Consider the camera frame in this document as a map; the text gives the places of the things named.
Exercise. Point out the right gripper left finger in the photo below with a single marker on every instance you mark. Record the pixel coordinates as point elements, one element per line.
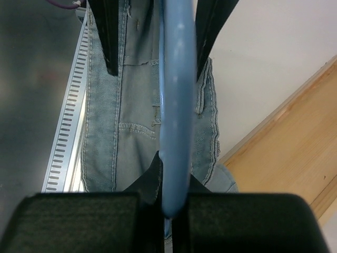
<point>126,221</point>

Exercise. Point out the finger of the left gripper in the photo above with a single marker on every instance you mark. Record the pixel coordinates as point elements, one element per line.
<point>211,16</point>
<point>107,15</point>

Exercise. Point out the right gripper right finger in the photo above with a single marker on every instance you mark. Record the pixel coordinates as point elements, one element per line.
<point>245,222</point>

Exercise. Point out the blue hanger with denim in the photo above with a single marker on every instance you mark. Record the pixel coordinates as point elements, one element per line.
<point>177,79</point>

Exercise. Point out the light blue denim garment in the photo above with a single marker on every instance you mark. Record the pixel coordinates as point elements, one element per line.
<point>122,116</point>

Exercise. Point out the wooden clothes rack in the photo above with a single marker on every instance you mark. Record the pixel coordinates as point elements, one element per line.
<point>294,149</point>

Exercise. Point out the aluminium rail base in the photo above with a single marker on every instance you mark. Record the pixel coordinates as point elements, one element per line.
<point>63,172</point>

